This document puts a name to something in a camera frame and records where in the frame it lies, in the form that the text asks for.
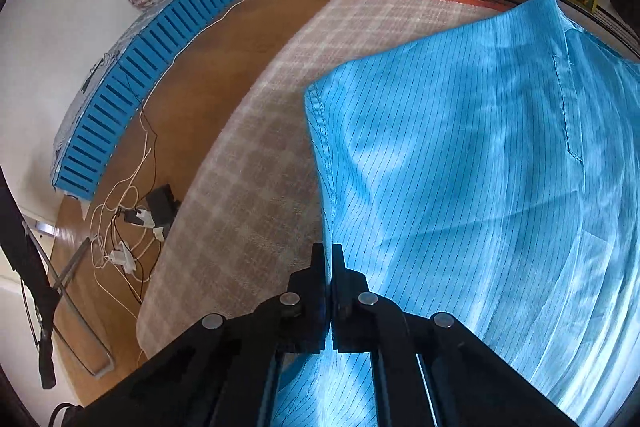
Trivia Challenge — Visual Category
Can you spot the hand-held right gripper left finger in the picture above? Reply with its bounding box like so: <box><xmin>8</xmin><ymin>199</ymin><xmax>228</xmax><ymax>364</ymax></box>
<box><xmin>82</xmin><ymin>243</ymin><xmax>331</xmax><ymax>427</ymax></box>

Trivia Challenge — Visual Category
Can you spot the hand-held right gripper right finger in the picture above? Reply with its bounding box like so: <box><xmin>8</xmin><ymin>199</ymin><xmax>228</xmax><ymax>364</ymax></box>
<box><xmin>331</xmin><ymin>245</ymin><xmax>576</xmax><ymax>427</ymax></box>

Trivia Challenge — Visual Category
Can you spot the blue pinstriped work coat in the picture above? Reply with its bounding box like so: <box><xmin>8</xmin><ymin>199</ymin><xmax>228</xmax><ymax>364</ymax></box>
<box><xmin>272</xmin><ymin>0</ymin><xmax>640</xmax><ymax>427</ymax></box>

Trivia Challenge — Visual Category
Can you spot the pink plaid blanket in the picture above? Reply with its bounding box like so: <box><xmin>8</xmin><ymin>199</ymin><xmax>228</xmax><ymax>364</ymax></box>
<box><xmin>136</xmin><ymin>0</ymin><xmax>516</xmax><ymax>360</ymax></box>

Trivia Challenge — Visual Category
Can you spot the black power adapter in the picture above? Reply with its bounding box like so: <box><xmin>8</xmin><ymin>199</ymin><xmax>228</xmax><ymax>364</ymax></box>
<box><xmin>147</xmin><ymin>186</ymin><xmax>181</xmax><ymax>225</ymax></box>

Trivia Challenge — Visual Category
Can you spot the white power strip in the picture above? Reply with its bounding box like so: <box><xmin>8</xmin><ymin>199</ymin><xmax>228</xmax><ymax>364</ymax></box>
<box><xmin>111</xmin><ymin>242</ymin><xmax>138</xmax><ymax>273</ymax></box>

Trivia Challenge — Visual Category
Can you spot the black pole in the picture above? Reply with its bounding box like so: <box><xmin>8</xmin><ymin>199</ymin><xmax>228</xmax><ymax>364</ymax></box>
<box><xmin>0</xmin><ymin>167</ymin><xmax>58</xmax><ymax>390</ymax></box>

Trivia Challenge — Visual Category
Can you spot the black floor cable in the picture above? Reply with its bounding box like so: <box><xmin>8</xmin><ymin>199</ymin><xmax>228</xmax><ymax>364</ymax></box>
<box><xmin>112</xmin><ymin>57</ymin><xmax>151</xmax><ymax>318</ymax></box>

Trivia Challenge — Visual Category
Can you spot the white cable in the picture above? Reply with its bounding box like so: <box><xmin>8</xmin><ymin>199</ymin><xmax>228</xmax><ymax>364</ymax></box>
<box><xmin>90</xmin><ymin>107</ymin><xmax>157</xmax><ymax>303</ymax></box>

